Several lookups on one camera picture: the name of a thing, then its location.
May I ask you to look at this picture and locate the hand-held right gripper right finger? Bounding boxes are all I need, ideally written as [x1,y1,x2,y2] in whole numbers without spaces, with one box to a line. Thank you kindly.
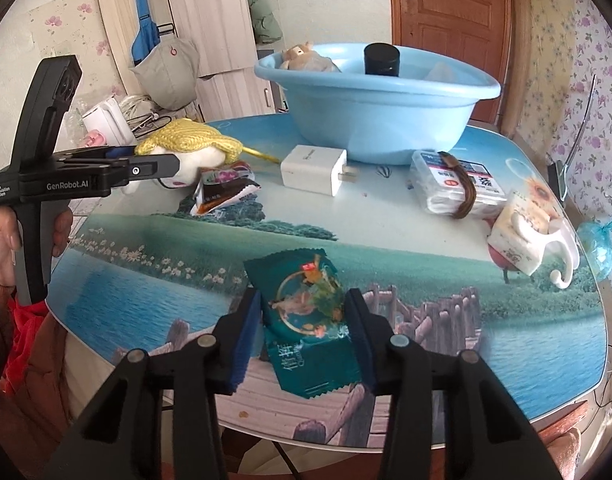
[345,287,562,480]

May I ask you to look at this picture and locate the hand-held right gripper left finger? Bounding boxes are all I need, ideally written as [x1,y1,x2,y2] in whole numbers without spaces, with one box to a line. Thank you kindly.
[56,287,264,480]

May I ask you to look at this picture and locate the white plush with yellow hat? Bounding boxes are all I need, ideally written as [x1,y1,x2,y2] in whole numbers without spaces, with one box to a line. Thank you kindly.
[123,119,282,196]

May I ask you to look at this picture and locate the teal snack packet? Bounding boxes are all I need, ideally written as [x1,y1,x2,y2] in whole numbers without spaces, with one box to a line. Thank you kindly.
[243,247,363,400]

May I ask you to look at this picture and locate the white charger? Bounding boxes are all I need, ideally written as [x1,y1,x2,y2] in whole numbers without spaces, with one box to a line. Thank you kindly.
[280,144,359,197]

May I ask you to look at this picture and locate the clear cotton swab box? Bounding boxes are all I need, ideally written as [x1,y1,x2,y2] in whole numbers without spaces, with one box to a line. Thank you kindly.
[410,150,509,220]

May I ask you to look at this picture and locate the white tissue pack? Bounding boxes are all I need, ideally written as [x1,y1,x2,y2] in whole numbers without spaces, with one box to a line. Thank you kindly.
[487,191,562,277]

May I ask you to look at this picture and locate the brown hair tie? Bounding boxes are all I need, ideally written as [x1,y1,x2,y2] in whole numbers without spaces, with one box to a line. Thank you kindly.
[438,151,478,220]

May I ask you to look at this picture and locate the brown plush toy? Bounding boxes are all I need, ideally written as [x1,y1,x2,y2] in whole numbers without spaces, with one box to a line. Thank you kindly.
[278,42,343,73]

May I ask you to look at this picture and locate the white plastic hook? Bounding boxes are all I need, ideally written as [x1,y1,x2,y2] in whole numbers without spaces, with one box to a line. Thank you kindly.
[516,210,582,291]

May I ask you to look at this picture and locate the light blue plastic basin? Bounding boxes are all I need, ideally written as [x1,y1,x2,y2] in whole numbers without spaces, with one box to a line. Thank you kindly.
[254,42,502,166]

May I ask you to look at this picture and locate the black box with green label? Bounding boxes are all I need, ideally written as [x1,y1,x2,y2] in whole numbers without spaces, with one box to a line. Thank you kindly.
[363,42,401,77]

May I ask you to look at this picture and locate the landscape print desktop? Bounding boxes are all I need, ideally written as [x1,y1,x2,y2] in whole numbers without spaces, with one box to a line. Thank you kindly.
[45,112,612,448]

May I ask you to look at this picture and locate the person's left hand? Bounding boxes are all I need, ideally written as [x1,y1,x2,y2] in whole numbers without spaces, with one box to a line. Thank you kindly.
[0,207,74,282]

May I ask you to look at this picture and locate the white plastic appliance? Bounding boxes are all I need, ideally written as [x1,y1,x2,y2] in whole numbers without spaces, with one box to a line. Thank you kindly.
[82,97,137,147]

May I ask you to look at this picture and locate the red snack packet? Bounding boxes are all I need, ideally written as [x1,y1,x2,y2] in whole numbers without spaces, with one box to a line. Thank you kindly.
[190,161,263,218]

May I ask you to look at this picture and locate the grey cloth bag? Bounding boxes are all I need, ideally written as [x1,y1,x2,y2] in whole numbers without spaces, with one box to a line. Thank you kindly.
[130,37,201,111]

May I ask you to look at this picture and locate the blue hanging bag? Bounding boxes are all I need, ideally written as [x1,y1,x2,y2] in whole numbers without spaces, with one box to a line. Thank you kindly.
[128,0,162,68]

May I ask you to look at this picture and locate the red cloth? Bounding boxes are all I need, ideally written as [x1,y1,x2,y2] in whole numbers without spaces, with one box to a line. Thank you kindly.
[0,300,49,396]

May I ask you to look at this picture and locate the white wooden wardrobe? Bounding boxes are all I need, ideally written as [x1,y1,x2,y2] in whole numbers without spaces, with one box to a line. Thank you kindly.
[92,0,287,126]

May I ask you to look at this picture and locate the green cloth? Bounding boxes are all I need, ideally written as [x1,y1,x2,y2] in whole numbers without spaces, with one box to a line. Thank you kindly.
[243,0,283,43]

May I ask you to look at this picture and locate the pink cushion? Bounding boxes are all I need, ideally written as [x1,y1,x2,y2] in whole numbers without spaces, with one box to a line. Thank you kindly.
[556,425,587,466]

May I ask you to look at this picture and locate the blue plastic bag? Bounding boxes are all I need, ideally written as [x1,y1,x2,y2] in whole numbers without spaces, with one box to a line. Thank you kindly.
[576,220,612,281]

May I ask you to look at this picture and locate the brown wooden door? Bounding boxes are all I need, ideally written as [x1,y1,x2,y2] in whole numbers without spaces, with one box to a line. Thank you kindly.
[387,0,512,123]

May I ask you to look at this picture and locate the pile of wire hangers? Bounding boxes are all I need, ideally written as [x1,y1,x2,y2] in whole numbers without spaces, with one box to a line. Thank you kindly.
[118,94,174,136]

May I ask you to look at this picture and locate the long-handled dustpan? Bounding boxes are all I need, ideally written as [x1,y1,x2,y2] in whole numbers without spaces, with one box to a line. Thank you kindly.
[546,74,598,206]

